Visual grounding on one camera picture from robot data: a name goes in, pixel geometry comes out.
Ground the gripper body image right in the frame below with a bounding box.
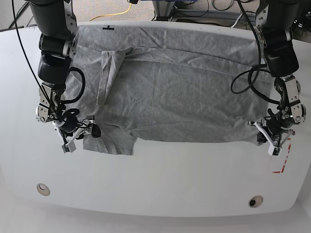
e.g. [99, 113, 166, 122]
[248, 110, 295, 147]

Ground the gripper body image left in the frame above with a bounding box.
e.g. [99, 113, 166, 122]
[52, 115, 95, 145]

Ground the grey t-shirt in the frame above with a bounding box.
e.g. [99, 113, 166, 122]
[72, 25, 267, 155]

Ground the black robot arm image left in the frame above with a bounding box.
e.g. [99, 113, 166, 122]
[29, 0, 101, 152]

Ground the red tape rectangle marking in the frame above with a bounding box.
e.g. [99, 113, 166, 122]
[271, 140, 292, 174]

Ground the right table grommet hole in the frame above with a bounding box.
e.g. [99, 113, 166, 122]
[248, 196, 263, 208]

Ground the table grommet hole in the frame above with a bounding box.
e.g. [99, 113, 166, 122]
[248, 196, 263, 208]
[36, 183, 51, 196]

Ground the left table grommet hole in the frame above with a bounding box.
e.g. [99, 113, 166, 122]
[36, 183, 51, 196]

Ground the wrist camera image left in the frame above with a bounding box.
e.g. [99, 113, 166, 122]
[62, 142, 76, 153]

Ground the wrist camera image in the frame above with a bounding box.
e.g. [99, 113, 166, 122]
[268, 144, 282, 157]
[62, 142, 76, 153]

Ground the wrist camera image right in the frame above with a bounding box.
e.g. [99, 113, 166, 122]
[268, 144, 282, 157]

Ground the white cable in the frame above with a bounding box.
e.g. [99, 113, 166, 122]
[229, 11, 258, 29]

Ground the yellow cable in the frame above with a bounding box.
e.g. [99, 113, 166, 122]
[89, 2, 133, 22]

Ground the aluminium frame base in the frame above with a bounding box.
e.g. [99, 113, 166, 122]
[151, 0, 255, 27]

